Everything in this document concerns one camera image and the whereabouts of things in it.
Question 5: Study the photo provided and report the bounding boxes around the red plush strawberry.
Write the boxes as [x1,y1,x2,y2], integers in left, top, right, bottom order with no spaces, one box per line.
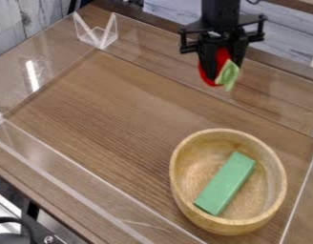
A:
[198,48,239,92]

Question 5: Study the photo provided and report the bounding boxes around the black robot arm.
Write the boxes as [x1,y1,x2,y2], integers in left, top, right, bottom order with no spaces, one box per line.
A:
[178,0,267,87]

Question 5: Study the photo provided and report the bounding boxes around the green rectangular block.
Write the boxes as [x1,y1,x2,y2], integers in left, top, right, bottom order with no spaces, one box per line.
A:
[194,152,255,216]

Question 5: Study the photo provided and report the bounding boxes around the clear acrylic corner bracket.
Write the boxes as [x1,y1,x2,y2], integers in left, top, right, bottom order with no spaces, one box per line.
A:
[72,12,117,50]

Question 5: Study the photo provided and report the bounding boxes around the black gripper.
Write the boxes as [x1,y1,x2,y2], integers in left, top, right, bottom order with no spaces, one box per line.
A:
[178,14,267,80]

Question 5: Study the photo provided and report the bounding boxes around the black cable lower left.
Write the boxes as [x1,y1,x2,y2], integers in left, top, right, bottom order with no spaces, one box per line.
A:
[0,216,37,244]

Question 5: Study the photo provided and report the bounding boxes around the wooden oval bowl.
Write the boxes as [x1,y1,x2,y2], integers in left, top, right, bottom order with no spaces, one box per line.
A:
[170,129,288,235]

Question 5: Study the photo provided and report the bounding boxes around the black metal table mount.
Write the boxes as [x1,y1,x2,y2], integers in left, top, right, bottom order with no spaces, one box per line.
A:
[21,200,65,244]

